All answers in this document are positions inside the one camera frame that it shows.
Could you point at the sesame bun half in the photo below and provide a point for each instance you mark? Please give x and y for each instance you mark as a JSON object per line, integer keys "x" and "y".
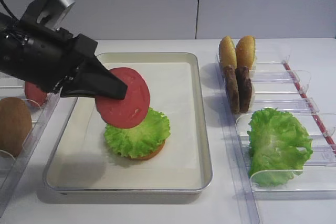
{"x": 227, "y": 52}
{"x": 245, "y": 52}

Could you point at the red rod on right rack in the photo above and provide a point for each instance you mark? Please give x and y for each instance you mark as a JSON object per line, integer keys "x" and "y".
{"x": 313, "y": 111}

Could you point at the brown meat patty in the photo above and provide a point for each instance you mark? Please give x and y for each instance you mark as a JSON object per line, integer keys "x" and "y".
{"x": 244, "y": 88}
{"x": 232, "y": 88}

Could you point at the clear acrylic left rack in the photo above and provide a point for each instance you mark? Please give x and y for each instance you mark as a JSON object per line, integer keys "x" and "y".
{"x": 22, "y": 185}

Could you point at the right brown meat patty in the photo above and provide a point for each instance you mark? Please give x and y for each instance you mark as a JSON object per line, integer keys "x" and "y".
{"x": 244, "y": 88}

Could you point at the red tomato slice in rack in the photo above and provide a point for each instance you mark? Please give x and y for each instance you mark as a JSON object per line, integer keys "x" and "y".
{"x": 35, "y": 96}

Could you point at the metal baking tray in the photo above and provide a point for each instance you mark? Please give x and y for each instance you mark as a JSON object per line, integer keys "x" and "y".
{"x": 82, "y": 164}

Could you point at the left brown meat patty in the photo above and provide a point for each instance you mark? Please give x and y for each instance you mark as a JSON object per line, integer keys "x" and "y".
{"x": 232, "y": 88}

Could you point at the red tomato slice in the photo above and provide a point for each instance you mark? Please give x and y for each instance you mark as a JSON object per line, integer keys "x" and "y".
{"x": 130, "y": 111}
{"x": 35, "y": 96}

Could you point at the green lettuce leaf on bun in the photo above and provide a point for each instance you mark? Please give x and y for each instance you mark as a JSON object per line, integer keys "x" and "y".
{"x": 141, "y": 140}

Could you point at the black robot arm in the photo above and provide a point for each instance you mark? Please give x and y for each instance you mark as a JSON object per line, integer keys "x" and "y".
{"x": 11, "y": 39}

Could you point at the clear acrylic rack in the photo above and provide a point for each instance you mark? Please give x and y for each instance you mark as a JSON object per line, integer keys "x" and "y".
{"x": 22, "y": 185}
{"x": 273, "y": 87}

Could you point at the brown bun in left rack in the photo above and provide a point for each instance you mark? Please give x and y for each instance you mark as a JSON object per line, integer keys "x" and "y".
{"x": 15, "y": 124}

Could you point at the right sesame bun half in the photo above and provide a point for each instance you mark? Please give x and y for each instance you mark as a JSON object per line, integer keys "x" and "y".
{"x": 245, "y": 52}

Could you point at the clear acrylic right rack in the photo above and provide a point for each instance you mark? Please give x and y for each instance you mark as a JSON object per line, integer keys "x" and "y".
{"x": 273, "y": 87}

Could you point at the bottom bun on tray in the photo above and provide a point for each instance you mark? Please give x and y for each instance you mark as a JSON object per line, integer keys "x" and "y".
{"x": 148, "y": 156}

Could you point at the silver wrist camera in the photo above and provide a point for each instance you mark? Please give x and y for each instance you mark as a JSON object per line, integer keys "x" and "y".
{"x": 46, "y": 13}

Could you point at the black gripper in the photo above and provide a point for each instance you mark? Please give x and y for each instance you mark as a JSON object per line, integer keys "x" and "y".
{"x": 54, "y": 59}

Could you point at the green lettuce leaf in rack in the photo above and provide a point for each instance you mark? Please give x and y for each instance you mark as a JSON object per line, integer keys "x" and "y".
{"x": 279, "y": 146}

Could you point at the left sesame bun half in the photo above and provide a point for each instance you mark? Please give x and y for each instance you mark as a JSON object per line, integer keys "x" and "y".
{"x": 227, "y": 52}

